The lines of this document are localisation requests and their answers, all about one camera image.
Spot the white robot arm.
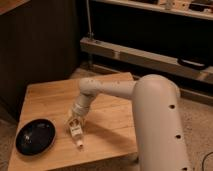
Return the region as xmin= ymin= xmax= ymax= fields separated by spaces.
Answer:
xmin=68 ymin=74 xmax=192 ymax=171

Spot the small clear bottle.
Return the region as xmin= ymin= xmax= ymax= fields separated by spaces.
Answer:
xmin=69 ymin=125 xmax=83 ymax=148

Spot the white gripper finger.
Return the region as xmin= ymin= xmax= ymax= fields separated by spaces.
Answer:
xmin=79 ymin=124 xmax=84 ymax=133
xmin=65 ymin=120 xmax=71 ymax=129

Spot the black ceramic bowl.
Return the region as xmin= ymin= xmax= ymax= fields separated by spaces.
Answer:
xmin=15 ymin=119 xmax=56 ymax=156

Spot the wooden table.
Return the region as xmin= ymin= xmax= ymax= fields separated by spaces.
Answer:
xmin=8 ymin=79 xmax=137 ymax=171

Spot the grey metal rail beam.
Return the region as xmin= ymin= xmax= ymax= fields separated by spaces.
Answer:
xmin=80 ymin=37 xmax=213 ymax=85

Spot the metal vertical pole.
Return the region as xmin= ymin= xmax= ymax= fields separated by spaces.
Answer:
xmin=86 ymin=0 xmax=93 ymax=40

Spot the black handle on rail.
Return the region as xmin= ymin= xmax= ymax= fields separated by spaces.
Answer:
xmin=177 ymin=59 xmax=209 ymax=70

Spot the upper wooden shelf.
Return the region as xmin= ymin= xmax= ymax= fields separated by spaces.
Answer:
xmin=92 ymin=0 xmax=213 ymax=21

